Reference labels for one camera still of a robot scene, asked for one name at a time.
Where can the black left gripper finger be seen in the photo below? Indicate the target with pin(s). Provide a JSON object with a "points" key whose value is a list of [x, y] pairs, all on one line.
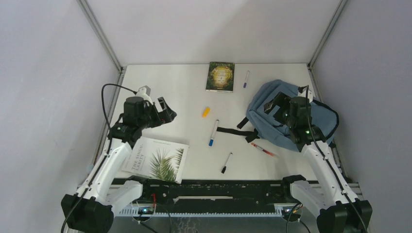
{"points": [[165, 118], [165, 108]]}

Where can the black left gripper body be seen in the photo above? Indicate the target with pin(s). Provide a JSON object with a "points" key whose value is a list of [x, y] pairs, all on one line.
{"points": [[150, 118]]}

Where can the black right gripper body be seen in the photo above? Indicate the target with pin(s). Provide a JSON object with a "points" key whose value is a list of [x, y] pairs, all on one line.
{"points": [[283, 101]]}

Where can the blue student backpack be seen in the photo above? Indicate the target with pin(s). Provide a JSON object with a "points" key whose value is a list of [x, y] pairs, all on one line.
{"points": [[258, 125]]}

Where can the white marker purple cap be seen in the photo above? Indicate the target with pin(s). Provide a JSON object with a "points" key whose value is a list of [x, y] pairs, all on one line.
{"points": [[246, 79]]}

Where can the white palm leaf book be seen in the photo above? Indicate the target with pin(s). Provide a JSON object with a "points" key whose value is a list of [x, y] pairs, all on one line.
{"points": [[157, 159]]}

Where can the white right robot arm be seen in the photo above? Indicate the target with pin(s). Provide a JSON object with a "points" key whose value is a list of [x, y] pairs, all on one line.
{"points": [[338, 209]]}

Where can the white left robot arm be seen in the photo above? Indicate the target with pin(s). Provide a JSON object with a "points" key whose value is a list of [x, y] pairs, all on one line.
{"points": [[91, 209]]}

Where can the yellow highlighter cap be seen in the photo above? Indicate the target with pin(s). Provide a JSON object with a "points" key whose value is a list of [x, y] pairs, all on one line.
{"points": [[206, 112]]}

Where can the red clear pen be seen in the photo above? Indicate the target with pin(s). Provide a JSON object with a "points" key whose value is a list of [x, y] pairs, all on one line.
{"points": [[263, 150]]}

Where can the white marker blue cap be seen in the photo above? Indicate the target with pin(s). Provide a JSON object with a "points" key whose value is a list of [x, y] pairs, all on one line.
{"points": [[211, 141]]}

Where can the dark green forest book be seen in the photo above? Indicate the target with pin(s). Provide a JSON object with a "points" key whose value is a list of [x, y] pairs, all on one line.
{"points": [[220, 77]]}

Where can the white marker black cap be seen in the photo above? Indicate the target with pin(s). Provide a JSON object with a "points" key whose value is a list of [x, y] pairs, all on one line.
{"points": [[224, 168]]}

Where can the left aluminium corner post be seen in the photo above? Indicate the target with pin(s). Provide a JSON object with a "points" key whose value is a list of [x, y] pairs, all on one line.
{"points": [[98, 30]]}

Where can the aluminium corner post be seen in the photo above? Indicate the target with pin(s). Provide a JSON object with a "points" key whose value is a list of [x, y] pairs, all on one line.
{"points": [[98, 30], [337, 13]]}

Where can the right aluminium corner post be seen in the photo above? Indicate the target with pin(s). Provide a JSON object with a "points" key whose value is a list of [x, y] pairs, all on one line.
{"points": [[337, 13]]}

